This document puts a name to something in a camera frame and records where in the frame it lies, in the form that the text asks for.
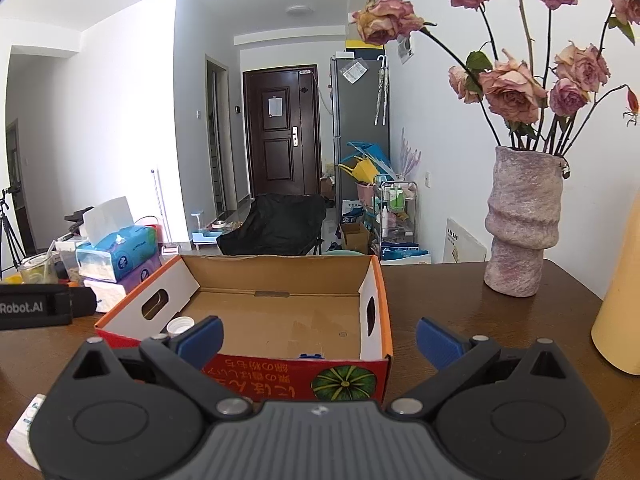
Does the metal rolling cart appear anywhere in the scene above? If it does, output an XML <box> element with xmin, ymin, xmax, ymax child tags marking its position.
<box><xmin>370</xmin><ymin>180</ymin><xmax>419</xmax><ymax>256</ymax></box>

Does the white pet feeder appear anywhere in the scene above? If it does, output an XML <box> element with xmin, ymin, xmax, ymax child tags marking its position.
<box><xmin>190</xmin><ymin>210</ymin><xmax>231</xmax><ymax>251</ymax></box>

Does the blue tissue pack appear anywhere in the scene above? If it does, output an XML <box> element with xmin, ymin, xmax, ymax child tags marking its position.
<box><xmin>75</xmin><ymin>196</ymin><xmax>160</xmax><ymax>283</ymax></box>

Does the yellow dustpan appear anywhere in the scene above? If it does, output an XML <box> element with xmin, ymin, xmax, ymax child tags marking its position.
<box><xmin>337</xmin><ymin>157</ymin><xmax>381</xmax><ymax>184</ymax></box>

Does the grey refrigerator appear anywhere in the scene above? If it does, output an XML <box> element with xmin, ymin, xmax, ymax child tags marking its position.
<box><xmin>329</xmin><ymin>55</ymin><xmax>391</xmax><ymax>206</ymax></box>

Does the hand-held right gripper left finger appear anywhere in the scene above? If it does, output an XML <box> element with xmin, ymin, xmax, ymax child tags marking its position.
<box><xmin>60</xmin><ymin>316</ymin><xmax>256</xmax><ymax>420</ymax></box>

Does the clear folded umbrella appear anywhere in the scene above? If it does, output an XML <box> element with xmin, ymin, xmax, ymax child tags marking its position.
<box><xmin>374</xmin><ymin>55</ymin><xmax>390</xmax><ymax>126</ymax></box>

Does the red orange cardboard box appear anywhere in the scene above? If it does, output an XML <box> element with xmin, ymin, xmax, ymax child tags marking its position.
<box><xmin>95</xmin><ymin>254</ymin><xmax>394</xmax><ymax>406</ymax></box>

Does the purple white tissue pack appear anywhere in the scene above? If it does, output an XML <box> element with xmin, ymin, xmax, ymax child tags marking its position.
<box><xmin>82</xmin><ymin>255</ymin><xmax>163</xmax><ymax>314</ymax></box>

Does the clear glass cup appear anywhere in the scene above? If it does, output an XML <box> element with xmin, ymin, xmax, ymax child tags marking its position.
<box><xmin>17</xmin><ymin>251</ymin><xmax>61</xmax><ymax>286</ymax></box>

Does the pink bucket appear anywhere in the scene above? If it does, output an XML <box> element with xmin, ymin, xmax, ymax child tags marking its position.
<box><xmin>356</xmin><ymin>181</ymin><xmax>381</xmax><ymax>208</ymax></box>

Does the small white box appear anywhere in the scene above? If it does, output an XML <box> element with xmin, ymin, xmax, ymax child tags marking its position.
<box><xmin>6</xmin><ymin>394</ymin><xmax>48</xmax><ymax>471</ymax></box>

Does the purple white coral decoration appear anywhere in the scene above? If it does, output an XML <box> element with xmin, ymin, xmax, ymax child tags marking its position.
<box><xmin>400</xmin><ymin>127</ymin><xmax>424</xmax><ymax>181</ymax></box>

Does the bunch of dried pink roses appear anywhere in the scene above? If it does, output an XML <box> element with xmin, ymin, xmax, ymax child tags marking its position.
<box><xmin>350</xmin><ymin>0</ymin><xmax>640</xmax><ymax>158</ymax></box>

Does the yellow black box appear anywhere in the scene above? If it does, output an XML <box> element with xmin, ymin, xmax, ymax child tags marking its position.
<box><xmin>346</xmin><ymin>39</ymin><xmax>387</xmax><ymax>59</ymax></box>

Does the clear plastic bag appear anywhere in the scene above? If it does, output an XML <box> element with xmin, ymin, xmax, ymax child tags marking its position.
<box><xmin>342</xmin><ymin>60</ymin><xmax>369</xmax><ymax>85</ymax></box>

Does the cream yellow bottle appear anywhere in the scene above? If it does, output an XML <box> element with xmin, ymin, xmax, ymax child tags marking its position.
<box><xmin>591</xmin><ymin>200</ymin><xmax>640</xmax><ymax>376</ymax></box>

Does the pink textured vase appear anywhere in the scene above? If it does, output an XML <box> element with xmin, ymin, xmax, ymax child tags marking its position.
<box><xmin>484</xmin><ymin>145</ymin><xmax>571</xmax><ymax>300</ymax></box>

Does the black tripod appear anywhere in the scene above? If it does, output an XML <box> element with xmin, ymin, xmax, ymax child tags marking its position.
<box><xmin>0</xmin><ymin>185</ymin><xmax>27</xmax><ymax>273</ymax></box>

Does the black folding chair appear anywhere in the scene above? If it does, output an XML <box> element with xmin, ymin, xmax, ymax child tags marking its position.
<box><xmin>216</xmin><ymin>193</ymin><xmax>327</xmax><ymax>257</ymax></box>

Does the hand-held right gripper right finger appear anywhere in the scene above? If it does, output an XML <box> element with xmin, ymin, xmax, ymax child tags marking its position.
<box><xmin>385</xmin><ymin>317</ymin><xmax>583</xmax><ymax>418</ymax></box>

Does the blue white tissue package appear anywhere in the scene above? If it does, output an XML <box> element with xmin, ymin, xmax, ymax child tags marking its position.
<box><xmin>380</xmin><ymin>242</ymin><xmax>432</xmax><ymax>265</ymax></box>

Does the white mop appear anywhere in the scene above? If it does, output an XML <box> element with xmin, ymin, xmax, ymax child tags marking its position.
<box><xmin>150</xmin><ymin>167</ymin><xmax>181</xmax><ymax>256</ymax></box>

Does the small brown cardboard box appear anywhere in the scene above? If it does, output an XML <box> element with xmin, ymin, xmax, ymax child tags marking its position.
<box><xmin>339</xmin><ymin>222</ymin><xmax>372</xmax><ymax>254</ymax></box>

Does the dark brown door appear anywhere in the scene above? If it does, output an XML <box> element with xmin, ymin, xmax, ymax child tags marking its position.
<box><xmin>243</xmin><ymin>64</ymin><xmax>321</xmax><ymax>198</ymax></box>

